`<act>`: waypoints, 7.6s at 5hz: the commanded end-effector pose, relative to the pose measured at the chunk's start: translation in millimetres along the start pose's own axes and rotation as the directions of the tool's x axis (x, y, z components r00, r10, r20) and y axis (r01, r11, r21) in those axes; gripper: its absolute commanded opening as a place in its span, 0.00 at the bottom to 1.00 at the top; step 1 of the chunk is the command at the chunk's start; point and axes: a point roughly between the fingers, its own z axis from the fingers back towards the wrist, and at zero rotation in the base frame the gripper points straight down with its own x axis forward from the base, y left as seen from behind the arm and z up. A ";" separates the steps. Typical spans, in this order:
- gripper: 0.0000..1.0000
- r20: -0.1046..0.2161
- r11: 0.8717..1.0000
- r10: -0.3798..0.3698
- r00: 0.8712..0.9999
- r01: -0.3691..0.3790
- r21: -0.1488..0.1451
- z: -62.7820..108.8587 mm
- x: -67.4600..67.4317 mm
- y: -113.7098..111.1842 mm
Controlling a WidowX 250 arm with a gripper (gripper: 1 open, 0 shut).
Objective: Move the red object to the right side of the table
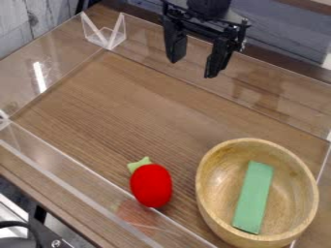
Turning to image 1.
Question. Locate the black metal table leg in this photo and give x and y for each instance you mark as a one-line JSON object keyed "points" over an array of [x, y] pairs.
{"points": [[50, 239]]}

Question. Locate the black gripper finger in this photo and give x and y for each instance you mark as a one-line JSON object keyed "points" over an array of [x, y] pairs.
{"points": [[175, 39], [229, 42]]}

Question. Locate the wooden bowl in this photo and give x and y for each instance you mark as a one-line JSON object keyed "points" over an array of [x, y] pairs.
{"points": [[293, 201]]}

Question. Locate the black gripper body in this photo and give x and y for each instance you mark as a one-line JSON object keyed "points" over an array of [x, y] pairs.
{"points": [[202, 16]]}

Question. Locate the red plush strawberry toy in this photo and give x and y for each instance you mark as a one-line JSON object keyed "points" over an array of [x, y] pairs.
{"points": [[150, 183]]}

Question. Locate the green rectangular block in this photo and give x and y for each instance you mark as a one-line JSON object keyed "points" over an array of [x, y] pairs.
{"points": [[250, 211]]}

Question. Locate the clear acrylic tray wall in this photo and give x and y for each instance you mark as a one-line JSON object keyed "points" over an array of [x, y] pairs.
{"points": [[85, 110]]}

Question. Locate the clear acrylic corner bracket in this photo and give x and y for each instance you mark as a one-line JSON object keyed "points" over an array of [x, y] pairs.
{"points": [[107, 38]]}

